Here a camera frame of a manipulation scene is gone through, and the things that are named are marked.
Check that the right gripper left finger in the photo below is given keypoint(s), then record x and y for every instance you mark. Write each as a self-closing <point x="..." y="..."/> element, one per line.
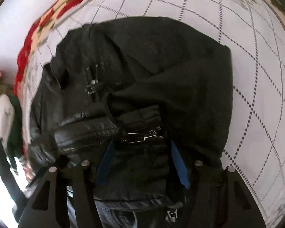
<point x="57" y="168"/>

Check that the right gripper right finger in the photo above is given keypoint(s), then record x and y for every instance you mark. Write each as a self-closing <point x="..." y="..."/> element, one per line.
<point x="214" y="198"/>

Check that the black leather jacket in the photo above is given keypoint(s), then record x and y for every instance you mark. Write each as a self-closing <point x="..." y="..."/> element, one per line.
<point x="142" y="99"/>

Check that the green striped folded garment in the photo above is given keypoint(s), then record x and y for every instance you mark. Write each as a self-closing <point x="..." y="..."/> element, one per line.
<point x="15" y="141"/>

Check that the white quilted floral mat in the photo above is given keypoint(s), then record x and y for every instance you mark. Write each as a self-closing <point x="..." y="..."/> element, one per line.
<point x="254" y="30"/>

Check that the cream folded sweater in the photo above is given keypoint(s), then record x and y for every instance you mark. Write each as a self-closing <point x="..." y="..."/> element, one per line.
<point x="7" y="114"/>

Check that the red floral blanket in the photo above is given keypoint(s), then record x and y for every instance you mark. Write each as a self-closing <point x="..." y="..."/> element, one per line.
<point x="39" y="47"/>

